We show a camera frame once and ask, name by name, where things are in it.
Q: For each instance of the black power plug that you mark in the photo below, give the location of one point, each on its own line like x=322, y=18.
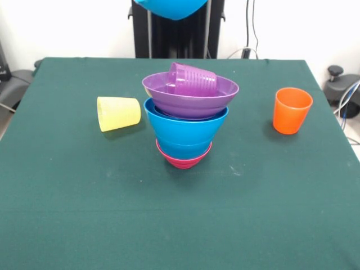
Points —
x=246, y=53

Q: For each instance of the large blue bowl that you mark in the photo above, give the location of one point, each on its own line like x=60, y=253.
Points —
x=174, y=8
x=184, y=132

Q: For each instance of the wide purple bowl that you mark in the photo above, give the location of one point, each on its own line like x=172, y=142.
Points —
x=191, y=105

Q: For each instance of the purple cup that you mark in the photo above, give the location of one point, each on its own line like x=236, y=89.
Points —
x=194, y=80

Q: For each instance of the grey padded chair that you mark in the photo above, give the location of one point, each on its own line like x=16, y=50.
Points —
x=12, y=84

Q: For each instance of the dark grey chair base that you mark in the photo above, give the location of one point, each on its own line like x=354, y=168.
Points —
x=340, y=90

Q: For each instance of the dark green tablecloth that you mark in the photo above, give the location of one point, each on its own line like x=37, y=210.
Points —
x=174, y=213

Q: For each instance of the yellow cup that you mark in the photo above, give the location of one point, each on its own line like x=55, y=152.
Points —
x=118, y=114

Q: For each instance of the small red bowl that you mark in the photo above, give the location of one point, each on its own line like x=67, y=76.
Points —
x=184, y=163

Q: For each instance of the orange cup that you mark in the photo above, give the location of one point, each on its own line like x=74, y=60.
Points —
x=291, y=112

